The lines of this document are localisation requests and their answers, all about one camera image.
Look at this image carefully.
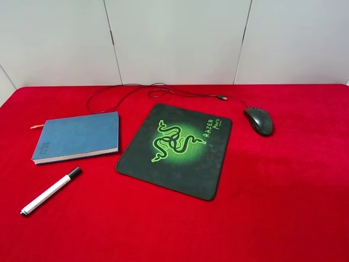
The black computer mouse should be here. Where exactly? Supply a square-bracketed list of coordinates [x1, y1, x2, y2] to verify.
[244, 107, 273, 136]

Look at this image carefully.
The white marker pen black cap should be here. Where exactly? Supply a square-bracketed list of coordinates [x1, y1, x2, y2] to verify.
[20, 167, 82, 216]

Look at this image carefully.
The blue notebook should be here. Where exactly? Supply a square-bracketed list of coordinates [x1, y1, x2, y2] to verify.
[32, 112, 119, 164]

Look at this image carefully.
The black green Razer mousepad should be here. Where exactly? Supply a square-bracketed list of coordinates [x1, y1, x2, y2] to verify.
[115, 104, 232, 201]

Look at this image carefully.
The red table cloth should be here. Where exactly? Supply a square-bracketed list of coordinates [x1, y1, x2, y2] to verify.
[1, 84, 348, 261]

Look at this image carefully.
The orange bookmark ribbon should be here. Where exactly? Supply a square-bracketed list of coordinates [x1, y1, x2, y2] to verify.
[30, 124, 45, 129]

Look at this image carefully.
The black mouse cable with USB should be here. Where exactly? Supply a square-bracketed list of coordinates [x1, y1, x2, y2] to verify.
[87, 82, 250, 115]

